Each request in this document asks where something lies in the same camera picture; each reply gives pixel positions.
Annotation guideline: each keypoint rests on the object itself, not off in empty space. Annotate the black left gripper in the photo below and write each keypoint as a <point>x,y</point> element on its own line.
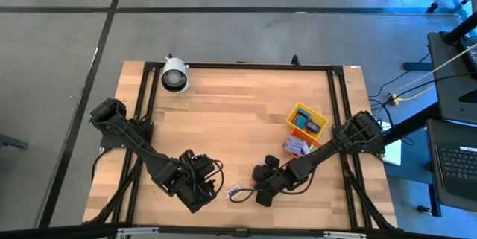
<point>196,199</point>

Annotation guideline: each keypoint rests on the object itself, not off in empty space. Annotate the grey furniture foot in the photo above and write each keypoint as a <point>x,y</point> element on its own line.
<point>11,141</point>

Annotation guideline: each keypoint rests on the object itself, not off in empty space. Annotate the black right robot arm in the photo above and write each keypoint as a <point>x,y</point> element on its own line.
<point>316,157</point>

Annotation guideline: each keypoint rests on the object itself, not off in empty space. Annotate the white camera on table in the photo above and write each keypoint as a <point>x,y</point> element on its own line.
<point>175,68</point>

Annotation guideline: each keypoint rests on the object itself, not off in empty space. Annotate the teal flat item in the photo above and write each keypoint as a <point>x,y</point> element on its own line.
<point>300,119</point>

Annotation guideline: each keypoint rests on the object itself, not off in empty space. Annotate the white sheet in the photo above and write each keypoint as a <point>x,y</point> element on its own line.
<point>393,153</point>

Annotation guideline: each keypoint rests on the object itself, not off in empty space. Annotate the black extrusion stand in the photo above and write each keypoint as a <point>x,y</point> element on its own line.
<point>410,125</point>

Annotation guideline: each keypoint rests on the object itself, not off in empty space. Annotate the black office desk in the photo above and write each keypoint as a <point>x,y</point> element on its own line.
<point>451,82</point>

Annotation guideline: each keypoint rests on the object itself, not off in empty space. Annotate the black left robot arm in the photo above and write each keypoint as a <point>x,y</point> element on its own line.
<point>130,142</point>

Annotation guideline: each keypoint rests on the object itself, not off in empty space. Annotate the blue floor mat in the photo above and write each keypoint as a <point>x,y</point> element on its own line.
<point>413,164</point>

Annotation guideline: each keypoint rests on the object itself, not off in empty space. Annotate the black laptop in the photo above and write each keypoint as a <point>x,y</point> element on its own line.
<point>456,164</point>

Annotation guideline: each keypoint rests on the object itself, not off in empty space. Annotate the small white adapter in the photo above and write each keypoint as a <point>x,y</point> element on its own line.
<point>305,149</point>

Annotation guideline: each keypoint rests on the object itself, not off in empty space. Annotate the purple digital timer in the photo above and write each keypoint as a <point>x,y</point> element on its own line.
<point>312,125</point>

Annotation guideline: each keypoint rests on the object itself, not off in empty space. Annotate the black aluminium table frame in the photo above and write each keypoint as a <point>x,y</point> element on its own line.
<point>261,66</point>

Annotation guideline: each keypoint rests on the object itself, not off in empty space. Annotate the yellow mesh basket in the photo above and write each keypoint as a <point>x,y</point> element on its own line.
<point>317,114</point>

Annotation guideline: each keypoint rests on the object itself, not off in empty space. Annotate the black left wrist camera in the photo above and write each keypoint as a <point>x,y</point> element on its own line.
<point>195,164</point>

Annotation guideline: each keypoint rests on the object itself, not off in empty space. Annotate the dark office desk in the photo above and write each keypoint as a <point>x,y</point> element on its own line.
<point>436,194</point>

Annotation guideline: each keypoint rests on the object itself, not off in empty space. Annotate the black table-edge camera mount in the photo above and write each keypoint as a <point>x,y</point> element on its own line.
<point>295,60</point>

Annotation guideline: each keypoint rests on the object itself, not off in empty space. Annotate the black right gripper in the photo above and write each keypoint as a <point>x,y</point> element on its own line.
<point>277,181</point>

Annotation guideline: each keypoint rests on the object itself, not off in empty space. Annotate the black crossbar silver brackets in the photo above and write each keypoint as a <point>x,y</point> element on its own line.
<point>238,232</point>

